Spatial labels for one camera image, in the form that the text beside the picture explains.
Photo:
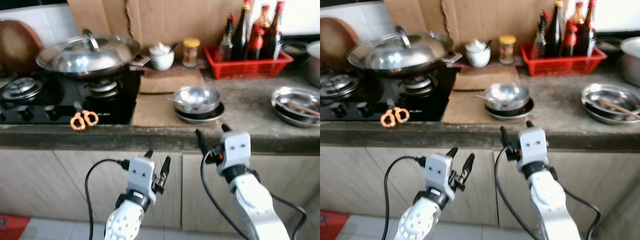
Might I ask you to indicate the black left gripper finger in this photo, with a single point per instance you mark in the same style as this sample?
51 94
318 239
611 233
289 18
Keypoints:
165 167
148 154
452 152
468 165

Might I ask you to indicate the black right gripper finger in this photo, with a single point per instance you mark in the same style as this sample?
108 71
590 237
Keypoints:
201 140
504 136
529 124
226 128

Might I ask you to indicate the steel plate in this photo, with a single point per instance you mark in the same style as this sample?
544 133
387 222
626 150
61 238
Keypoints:
212 117
522 114

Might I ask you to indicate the steel bowl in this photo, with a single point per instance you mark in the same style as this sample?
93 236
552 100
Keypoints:
197 97
507 95

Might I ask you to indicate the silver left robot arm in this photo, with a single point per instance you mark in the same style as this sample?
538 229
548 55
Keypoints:
417 225
122 225

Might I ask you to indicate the wood grain cabinet door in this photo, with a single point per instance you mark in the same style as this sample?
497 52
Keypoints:
70 190
615 175
25 185
340 182
290 185
482 205

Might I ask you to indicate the large corrugated cardboard sheet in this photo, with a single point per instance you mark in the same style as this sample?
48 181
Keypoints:
467 109
155 112

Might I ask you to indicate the steel spoon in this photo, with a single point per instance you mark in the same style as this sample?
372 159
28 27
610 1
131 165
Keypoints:
482 97

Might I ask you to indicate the red plastic bottle basket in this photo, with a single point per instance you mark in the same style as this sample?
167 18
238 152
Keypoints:
245 70
560 66

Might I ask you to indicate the small corrugated cardboard sheet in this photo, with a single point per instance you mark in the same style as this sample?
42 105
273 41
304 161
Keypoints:
170 81
485 77

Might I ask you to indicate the shallow steel dish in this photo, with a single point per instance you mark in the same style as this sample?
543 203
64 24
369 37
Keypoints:
292 121
602 118
605 92
295 95

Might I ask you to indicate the glass jar with yellow lid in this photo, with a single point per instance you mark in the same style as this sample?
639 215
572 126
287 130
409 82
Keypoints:
507 51
190 55

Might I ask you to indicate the small dark bottle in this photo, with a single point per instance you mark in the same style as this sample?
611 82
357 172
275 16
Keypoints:
226 47
543 45

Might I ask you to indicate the wooden chopstick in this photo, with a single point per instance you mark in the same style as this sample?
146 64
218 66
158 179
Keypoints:
620 108
305 109

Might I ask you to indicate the white ceramic condiment pot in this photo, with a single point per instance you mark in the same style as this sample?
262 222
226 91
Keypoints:
161 61
478 57

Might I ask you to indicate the short bottle with red cap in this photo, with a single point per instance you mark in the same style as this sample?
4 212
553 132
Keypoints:
570 42
255 45

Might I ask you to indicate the tall dark bottle yellow cap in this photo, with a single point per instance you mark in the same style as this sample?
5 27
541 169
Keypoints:
555 32
241 35

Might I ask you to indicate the steel wok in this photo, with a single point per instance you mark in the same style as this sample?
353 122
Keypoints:
400 70
90 74

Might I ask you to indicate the black glass gas stove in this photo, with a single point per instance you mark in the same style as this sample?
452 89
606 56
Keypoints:
365 107
50 110

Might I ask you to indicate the dark bottle with red cap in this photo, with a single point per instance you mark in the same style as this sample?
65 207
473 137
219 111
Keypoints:
586 40
274 42

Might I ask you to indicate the steel wok lid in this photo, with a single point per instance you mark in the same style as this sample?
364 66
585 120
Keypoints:
100 55
415 52

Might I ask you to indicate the black pan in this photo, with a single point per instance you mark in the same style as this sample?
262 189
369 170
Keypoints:
610 45
297 48

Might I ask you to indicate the aluminium cooking pot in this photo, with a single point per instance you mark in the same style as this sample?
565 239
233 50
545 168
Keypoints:
314 65
631 62

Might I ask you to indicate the large brown cardboard panel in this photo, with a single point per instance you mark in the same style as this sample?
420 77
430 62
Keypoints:
97 15
490 20
175 20
412 14

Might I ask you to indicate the amber bottle with red cap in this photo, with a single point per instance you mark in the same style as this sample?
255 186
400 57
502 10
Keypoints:
262 20
576 17

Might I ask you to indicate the red floor mat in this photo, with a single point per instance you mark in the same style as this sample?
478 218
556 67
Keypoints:
332 226
12 229

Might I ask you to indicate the round wooden chopping board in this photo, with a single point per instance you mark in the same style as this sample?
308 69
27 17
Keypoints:
20 47
337 45

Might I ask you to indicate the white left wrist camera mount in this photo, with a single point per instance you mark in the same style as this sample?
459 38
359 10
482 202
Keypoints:
439 172
140 175

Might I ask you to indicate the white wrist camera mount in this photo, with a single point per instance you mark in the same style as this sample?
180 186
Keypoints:
532 146
439 172
235 150
140 175

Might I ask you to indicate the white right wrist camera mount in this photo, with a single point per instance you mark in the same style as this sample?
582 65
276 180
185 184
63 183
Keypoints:
235 150
532 146

